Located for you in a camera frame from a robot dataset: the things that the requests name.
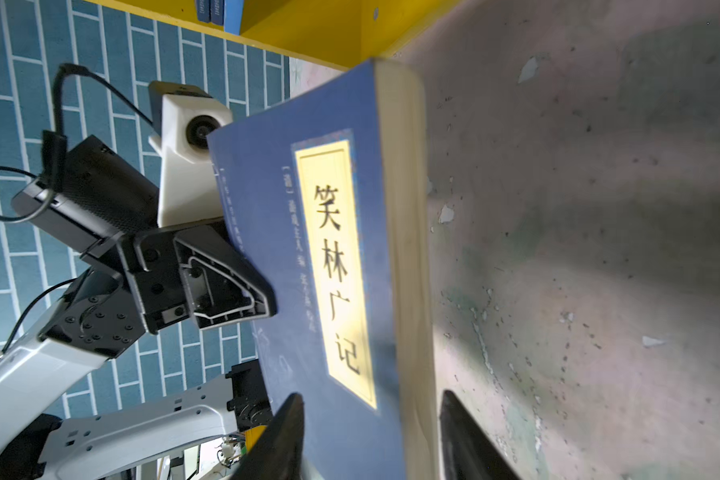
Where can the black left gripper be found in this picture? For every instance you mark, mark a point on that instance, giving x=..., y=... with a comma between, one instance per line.
x=144, y=277

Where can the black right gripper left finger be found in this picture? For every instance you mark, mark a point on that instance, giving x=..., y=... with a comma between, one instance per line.
x=278, y=451

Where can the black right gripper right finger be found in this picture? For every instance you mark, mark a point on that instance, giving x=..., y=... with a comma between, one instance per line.
x=467, y=451

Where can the blue book yellow label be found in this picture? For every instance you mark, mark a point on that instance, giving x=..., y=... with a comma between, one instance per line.
x=325, y=195
x=217, y=12
x=202, y=8

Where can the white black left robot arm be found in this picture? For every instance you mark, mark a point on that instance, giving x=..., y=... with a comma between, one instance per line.
x=106, y=370

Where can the yellow pink blue bookshelf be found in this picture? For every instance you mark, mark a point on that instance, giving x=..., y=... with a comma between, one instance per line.
x=336, y=34

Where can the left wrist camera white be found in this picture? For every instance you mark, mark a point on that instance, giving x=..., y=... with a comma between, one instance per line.
x=183, y=116

